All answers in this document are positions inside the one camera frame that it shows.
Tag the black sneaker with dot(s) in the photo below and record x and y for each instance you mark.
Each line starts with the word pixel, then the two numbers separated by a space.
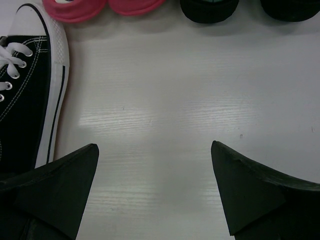
pixel 34 71

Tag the pink patterned sandal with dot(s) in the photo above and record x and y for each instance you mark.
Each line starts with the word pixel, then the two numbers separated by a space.
pixel 134 7
pixel 73 11

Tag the dark green shoe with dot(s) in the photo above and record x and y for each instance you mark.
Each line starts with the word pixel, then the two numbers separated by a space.
pixel 208 11
pixel 291 10

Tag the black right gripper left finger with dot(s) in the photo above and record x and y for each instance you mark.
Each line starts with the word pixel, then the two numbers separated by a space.
pixel 48 202

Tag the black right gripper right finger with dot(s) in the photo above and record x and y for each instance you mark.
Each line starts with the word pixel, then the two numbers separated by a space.
pixel 261 203

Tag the left dark green shoe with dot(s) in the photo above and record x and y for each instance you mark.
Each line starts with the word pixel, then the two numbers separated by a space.
pixel 208 11

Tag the right dark green shoe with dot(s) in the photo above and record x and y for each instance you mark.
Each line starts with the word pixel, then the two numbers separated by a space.
pixel 291 10

